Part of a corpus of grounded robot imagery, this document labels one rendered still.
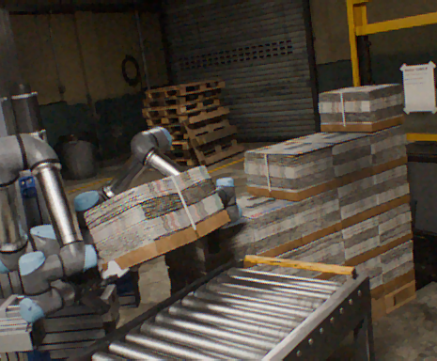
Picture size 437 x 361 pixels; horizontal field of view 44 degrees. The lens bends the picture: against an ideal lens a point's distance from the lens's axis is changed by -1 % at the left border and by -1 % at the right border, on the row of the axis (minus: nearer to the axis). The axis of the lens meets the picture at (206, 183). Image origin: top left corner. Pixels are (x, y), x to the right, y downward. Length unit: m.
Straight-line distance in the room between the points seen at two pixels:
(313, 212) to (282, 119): 7.50
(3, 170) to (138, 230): 0.45
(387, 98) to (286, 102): 7.04
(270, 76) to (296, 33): 0.94
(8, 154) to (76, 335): 0.75
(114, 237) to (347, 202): 1.50
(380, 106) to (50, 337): 2.04
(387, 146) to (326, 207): 0.55
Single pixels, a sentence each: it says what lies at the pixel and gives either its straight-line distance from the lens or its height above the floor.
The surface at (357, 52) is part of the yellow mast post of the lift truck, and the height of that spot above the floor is 1.49.
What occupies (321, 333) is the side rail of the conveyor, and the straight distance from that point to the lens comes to 1.59.
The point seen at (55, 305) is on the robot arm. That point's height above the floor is 0.92.
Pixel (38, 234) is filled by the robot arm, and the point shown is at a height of 1.04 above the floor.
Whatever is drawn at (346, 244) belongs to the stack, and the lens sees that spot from 3.00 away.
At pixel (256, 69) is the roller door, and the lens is 10.40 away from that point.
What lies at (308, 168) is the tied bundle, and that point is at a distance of 2.73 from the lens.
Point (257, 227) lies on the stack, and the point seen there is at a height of 0.78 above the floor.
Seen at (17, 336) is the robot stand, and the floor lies 0.72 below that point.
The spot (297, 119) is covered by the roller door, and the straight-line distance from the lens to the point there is 10.08.
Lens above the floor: 1.53
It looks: 12 degrees down
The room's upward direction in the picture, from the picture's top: 8 degrees counter-clockwise
